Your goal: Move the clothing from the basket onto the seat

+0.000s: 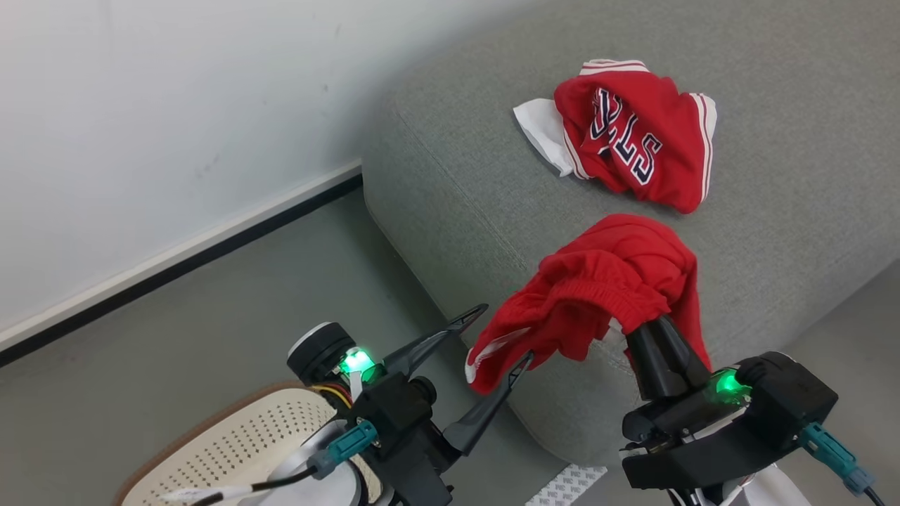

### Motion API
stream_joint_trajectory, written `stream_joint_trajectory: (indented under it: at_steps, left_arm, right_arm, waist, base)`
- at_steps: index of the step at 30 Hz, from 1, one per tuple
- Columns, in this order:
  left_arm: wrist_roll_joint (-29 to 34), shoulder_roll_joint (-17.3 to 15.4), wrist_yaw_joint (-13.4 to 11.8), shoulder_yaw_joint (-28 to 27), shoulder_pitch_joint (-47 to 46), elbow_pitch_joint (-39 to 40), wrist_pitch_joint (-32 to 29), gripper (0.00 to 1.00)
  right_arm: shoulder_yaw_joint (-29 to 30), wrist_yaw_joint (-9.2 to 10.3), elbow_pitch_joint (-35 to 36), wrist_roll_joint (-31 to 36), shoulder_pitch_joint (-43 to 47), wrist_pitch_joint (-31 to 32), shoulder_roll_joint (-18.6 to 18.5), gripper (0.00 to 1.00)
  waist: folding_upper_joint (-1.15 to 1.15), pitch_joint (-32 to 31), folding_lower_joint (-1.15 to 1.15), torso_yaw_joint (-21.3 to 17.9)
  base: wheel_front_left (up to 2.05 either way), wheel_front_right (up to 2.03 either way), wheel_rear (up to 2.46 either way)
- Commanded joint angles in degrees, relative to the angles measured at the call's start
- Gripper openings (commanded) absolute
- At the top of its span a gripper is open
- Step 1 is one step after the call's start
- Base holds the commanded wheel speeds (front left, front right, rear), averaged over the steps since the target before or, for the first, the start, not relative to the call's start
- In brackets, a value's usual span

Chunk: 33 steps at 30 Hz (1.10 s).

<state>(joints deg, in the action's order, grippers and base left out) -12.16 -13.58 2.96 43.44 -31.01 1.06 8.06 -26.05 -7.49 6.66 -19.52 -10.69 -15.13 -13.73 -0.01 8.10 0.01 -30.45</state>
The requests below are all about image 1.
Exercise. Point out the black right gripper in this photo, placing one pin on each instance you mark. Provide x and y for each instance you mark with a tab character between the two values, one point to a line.
773	414

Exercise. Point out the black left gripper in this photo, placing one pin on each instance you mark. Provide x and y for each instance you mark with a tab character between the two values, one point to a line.
401	429

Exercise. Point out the red basketball shorts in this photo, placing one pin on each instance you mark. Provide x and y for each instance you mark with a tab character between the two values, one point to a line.
605	281

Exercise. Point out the red basketball jersey white trim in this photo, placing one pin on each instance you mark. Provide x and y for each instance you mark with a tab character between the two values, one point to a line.
668	176

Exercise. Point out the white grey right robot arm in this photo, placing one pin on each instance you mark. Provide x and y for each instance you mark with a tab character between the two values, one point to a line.
773	493

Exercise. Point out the grey fabric sofa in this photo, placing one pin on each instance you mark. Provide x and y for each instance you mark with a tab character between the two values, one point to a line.
773	232

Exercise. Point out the white patterned floor mat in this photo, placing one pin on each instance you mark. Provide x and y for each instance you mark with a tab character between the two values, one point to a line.
566	485

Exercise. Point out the cream perforated plastic laundry basket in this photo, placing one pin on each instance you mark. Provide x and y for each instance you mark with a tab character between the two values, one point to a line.
232	443

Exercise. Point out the white and black baseboard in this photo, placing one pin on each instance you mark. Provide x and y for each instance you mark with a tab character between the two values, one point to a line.
183	253

